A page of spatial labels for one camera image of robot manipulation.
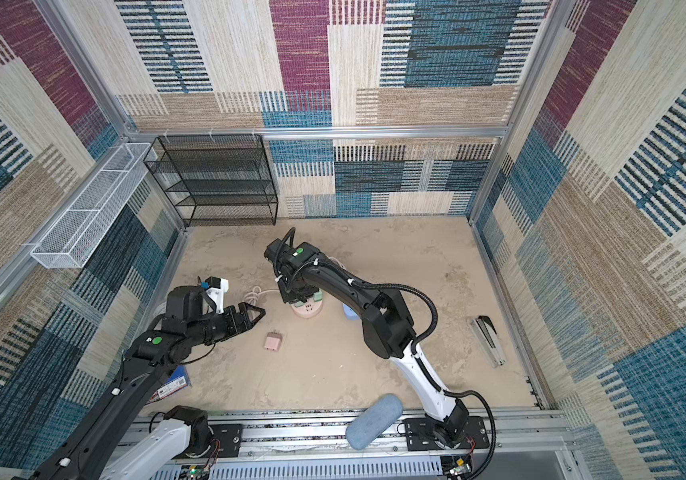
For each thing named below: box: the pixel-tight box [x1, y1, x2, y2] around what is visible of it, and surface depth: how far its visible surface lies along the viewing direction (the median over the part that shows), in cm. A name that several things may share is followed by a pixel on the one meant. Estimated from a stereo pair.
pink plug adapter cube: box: [264, 332, 283, 352], surface depth 90 cm
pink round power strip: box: [290, 298, 323, 319], surface depth 96 cm
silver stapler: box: [470, 315, 506, 368], surface depth 89 cm
